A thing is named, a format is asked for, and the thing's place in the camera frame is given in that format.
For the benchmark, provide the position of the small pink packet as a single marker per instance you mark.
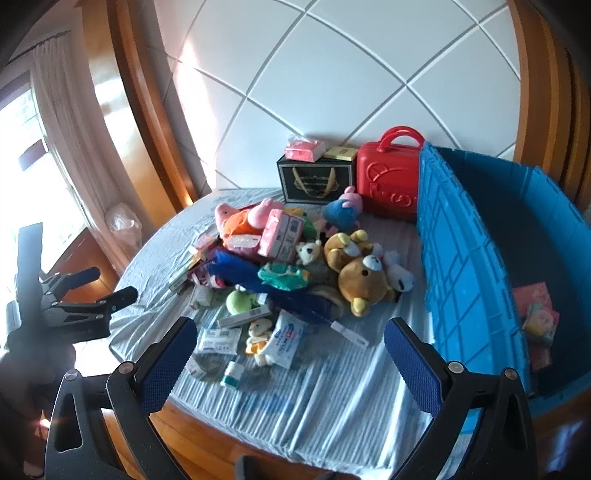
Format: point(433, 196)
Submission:
point(203, 242)

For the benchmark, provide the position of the small grey bear plush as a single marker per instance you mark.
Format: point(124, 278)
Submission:
point(307, 252)

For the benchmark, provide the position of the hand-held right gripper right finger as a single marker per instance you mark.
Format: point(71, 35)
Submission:
point(413, 369)

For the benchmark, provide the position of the pastel yellow packet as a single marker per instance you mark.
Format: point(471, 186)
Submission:
point(541, 323)

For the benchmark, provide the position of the black gift box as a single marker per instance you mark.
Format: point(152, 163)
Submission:
point(314, 184)

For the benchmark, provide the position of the blue plastic storage crate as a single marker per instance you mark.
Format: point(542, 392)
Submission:
point(452, 258)

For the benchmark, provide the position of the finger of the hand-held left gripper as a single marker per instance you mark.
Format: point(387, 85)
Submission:
point(74, 279)
point(111, 300)

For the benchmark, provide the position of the green frog plush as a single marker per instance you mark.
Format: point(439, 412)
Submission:
point(238, 302)

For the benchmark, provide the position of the pink tissue multipack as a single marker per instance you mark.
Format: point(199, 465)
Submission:
point(277, 233)

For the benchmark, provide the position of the pig plush blue shirt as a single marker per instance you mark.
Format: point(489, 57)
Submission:
point(339, 212)

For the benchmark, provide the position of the white bunny plush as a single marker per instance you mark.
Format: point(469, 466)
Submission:
point(399, 277)

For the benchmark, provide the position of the small yellow doll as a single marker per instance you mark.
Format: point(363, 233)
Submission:
point(258, 339)

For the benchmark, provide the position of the long silver box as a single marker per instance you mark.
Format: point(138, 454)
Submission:
point(348, 333)

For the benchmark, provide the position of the bright window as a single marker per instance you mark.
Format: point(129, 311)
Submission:
point(23, 184)

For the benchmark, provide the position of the white curtain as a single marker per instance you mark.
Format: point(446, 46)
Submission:
point(69, 138)

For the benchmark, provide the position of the blue striped sheet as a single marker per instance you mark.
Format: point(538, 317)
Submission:
point(323, 392)

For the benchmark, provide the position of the green wet wipes pack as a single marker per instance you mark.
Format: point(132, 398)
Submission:
point(281, 276)

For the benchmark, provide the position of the long narrow box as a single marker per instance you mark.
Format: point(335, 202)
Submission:
point(180, 277)

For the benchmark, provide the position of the pink pig plush orange dress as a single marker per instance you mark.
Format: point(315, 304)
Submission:
point(240, 221)

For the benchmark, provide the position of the dark blue fuzzy cloth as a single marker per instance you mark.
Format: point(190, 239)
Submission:
point(240, 272)

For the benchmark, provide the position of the small red suitcase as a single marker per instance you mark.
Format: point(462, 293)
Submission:
point(383, 184)

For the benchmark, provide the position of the white wet wipes pack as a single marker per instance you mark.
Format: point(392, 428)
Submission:
point(288, 339)

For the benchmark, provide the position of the small gold box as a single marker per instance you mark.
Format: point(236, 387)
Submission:
point(340, 153)

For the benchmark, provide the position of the small green white box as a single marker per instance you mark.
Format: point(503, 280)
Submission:
point(231, 373)

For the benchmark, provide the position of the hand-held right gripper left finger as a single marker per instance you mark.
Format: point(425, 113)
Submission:
point(171, 360)

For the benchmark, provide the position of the flat white medicine box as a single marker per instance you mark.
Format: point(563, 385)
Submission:
point(217, 341)

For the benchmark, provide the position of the pink tissue packet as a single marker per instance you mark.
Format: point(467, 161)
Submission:
point(302, 152)

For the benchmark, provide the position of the clear plastic bag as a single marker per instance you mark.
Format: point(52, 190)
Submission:
point(122, 226)

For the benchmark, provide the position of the brown bear plush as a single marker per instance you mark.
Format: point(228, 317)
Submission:
point(364, 281)

